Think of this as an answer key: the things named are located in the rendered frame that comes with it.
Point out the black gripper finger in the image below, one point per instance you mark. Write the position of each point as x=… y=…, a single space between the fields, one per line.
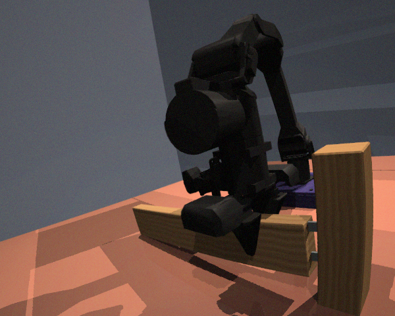
x=268 y=205
x=247 y=233

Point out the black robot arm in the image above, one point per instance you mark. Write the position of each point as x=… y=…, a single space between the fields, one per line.
x=214 y=106

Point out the brown wooden post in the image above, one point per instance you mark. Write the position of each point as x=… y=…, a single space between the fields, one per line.
x=343 y=180

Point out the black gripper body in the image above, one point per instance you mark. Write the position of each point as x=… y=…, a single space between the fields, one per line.
x=247 y=175

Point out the wooden side rail with steel hooks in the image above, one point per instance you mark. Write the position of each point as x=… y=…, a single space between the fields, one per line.
x=286 y=243

